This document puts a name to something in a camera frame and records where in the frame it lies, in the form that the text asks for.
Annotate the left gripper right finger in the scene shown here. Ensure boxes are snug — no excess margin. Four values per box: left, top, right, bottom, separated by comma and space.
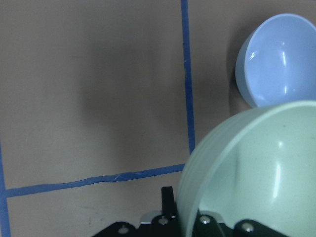
192, 209, 286, 237

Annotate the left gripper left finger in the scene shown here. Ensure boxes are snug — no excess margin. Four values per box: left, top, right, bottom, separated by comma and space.
95, 186, 178, 237

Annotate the green plastic bowl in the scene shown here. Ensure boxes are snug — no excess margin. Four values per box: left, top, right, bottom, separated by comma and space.
176, 101, 316, 237

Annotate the blue plastic bowl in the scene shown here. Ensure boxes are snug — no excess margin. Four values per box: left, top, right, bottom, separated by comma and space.
235, 13, 316, 108

